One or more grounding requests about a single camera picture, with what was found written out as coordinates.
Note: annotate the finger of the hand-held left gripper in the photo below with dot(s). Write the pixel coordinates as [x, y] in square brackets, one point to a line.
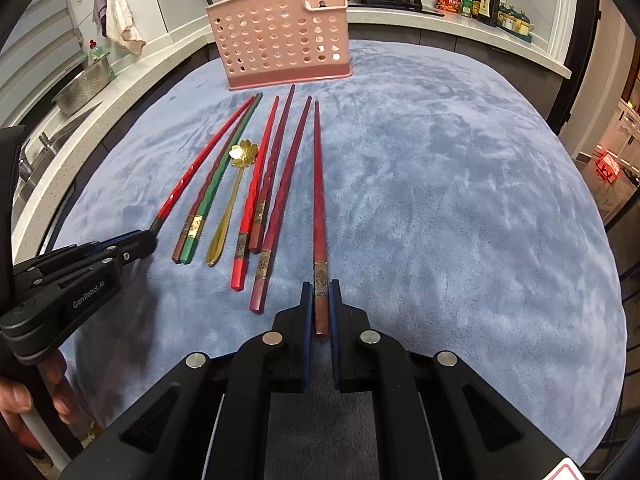
[65, 257]
[137, 245]

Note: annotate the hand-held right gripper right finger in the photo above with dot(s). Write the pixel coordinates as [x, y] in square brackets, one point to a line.
[336, 345]

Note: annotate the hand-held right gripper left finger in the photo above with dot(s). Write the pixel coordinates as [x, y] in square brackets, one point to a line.
[306, 340]

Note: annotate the red chopstick with black tip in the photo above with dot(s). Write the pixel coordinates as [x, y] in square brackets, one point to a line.
[210, 152]

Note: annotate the bright red chopstick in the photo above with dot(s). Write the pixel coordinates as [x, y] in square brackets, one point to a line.
[257, 185]

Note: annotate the gold flower spoon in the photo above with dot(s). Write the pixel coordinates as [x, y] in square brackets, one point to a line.
[241, 152]

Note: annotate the pink perforated utensil basket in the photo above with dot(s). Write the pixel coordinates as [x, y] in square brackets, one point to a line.
[280, 45]

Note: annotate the person's left hand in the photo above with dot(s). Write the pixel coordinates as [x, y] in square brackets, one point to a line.
[17, 400]

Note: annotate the steel colander bowl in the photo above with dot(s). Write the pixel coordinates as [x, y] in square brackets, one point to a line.
[82, 87]

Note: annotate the blue-grey plush cloth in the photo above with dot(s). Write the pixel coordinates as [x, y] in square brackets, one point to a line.
[450, 210]

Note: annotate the green dish soap bottle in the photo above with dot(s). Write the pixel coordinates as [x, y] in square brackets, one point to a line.
[96, 52]

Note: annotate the window blinds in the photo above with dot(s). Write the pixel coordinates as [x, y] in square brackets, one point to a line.
[45, 60]

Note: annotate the white hanging towel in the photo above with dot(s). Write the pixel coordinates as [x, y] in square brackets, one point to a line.
[122, 15]

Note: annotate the purple hanging cloth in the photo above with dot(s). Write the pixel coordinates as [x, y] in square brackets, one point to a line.
[100, 7]

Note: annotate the red floor sign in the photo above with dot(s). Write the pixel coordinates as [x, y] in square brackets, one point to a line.
[607, 162]

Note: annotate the white kitchen counter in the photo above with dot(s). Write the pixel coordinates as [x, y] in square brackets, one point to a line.
[500, 40]

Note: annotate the black gas stove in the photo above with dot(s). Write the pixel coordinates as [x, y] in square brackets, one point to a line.
[390, 0]

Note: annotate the red instant noodle cup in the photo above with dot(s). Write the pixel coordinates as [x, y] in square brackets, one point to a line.
[447, 1]

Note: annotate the small green-lid jar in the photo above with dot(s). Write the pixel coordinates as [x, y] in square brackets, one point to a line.
[466, 7]

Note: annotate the white sideboard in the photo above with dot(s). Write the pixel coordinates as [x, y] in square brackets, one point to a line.
[630, 127]

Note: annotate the seasoning jar set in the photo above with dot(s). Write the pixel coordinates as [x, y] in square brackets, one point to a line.
[515, 22]

